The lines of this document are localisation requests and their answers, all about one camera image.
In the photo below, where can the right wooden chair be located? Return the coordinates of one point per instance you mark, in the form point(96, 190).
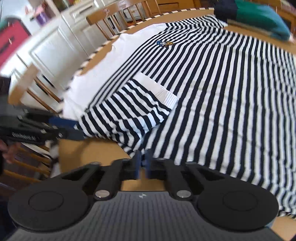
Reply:
point(116, 17)

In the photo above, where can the wooden chair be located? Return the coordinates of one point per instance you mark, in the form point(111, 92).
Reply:
point(33, 157)
point(116, 17)

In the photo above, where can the person's left hand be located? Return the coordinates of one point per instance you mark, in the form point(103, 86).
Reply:
point(9, 151)

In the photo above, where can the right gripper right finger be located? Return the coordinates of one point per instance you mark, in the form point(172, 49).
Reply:
point(165, 170)

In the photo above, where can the striped white navy sweater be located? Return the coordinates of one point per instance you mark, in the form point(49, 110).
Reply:
point(191, 91)

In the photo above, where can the red storage box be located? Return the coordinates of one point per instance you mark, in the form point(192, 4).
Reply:
point(13, 34)

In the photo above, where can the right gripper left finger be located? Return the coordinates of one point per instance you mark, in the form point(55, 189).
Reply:
point(119, 170)

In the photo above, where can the left wooden chair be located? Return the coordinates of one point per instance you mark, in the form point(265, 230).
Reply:
point(33, 157)

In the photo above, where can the purple lidded cup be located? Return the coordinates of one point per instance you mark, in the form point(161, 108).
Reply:
point(42, 18)

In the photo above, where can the green blue knit sweater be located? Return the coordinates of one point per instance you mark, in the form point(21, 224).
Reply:
point(255, 15)

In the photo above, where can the white sideboard cabinet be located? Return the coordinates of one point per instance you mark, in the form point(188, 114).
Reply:
point(60, 47)

